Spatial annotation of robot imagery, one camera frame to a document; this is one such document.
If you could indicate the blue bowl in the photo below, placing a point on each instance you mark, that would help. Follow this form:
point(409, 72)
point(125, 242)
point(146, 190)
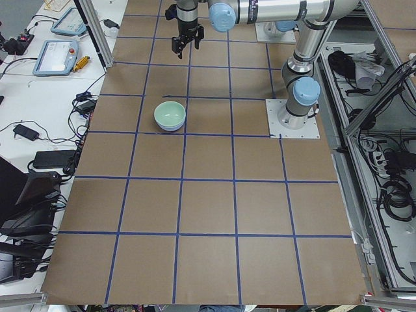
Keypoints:
point(163, 124)

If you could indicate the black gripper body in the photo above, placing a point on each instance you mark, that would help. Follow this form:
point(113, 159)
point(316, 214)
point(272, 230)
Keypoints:
point(187, 27)

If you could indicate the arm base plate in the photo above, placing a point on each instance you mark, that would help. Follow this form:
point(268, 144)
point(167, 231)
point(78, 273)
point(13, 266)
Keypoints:
point(283, 125)
point(262, 36)

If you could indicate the black power brick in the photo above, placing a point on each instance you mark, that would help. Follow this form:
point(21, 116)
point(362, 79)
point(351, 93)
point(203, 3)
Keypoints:
point(53, 159)

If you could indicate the teach pendant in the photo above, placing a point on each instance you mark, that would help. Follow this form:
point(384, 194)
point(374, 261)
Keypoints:
point(56, 58)
point(70, 24)

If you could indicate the green bowl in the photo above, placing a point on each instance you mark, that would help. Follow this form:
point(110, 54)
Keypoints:
point(171, 111)

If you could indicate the black power adapter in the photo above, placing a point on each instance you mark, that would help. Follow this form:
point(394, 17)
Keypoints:
point(111, 24)

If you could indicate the near teach pendant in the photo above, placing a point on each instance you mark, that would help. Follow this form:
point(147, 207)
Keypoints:
point(56, 58)

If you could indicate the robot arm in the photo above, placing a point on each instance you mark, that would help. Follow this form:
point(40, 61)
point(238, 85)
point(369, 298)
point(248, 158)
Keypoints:
point(277, 28)
point(314, 21)

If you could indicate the gold cylinder tool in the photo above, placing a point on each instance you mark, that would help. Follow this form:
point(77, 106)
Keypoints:
point(80, 64)

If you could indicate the far teach pendant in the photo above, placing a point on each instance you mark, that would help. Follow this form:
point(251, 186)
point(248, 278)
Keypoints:
point(70, 24)

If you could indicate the aluminium frame post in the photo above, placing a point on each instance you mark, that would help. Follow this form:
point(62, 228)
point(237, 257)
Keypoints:
point(91, 21)

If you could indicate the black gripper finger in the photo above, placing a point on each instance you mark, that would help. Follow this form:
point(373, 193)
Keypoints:
point(178, 45)
point(199, 36)

